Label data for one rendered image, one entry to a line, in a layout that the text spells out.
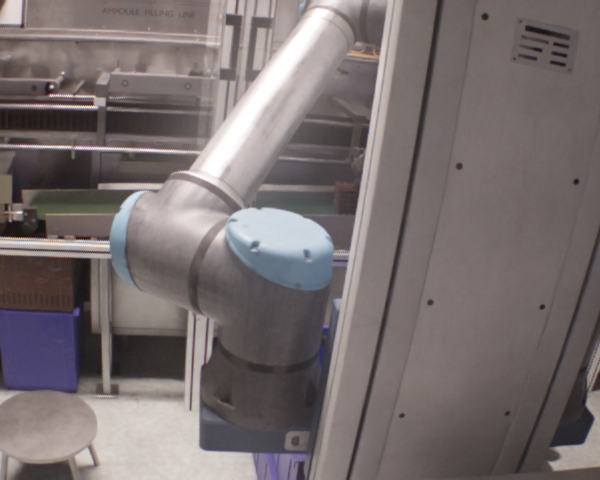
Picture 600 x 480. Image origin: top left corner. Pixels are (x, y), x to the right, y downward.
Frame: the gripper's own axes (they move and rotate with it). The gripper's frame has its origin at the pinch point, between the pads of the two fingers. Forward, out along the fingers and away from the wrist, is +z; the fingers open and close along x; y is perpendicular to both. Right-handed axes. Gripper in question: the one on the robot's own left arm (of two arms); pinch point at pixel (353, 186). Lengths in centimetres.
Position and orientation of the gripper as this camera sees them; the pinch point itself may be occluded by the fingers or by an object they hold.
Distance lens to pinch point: 208.6
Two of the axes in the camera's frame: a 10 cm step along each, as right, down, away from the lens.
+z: -4.5, 3.9, 8.0
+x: -8.2, 1.6, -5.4
